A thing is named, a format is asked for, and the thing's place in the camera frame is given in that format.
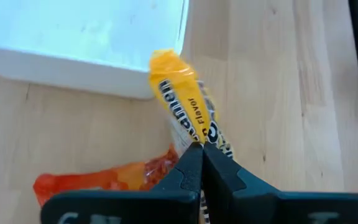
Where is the white plastic bin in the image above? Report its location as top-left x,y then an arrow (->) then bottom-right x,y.
0,0 -> 190,100

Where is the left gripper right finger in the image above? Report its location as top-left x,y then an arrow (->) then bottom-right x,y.
203,142 -> 358,224

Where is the red Saucy Noodle packet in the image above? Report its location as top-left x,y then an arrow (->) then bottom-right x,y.
32,143 -> 180,208

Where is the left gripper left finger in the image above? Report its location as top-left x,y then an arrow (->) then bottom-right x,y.
40,142 -> 204,224

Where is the yellow Maruchan ramen packet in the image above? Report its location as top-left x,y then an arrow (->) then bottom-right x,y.
147,48 -> 236,224

